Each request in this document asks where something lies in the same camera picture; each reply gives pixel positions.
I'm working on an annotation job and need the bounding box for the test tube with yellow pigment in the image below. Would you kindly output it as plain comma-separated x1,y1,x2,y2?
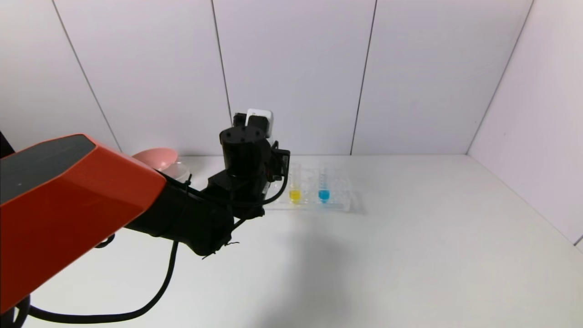
289,162,302,205

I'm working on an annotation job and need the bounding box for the test tube with blue pigment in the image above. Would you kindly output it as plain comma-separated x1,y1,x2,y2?
318,161,332,204

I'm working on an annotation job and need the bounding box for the clear plastic test tube rack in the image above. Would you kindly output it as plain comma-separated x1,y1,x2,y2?
264,168,352,211

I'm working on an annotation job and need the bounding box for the clear glass beaker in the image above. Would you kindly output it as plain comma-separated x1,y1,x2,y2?
166,161,192,184

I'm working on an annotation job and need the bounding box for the pink bowl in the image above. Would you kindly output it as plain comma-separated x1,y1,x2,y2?
132,147,179,173

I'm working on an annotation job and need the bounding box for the thin black camera cable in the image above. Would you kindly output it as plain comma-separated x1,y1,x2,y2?
186,153,289,208

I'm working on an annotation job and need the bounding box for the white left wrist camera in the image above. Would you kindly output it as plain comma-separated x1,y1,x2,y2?
245,108,274,138

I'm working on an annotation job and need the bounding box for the thick black cable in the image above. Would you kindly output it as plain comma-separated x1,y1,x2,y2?
13,241,179,325

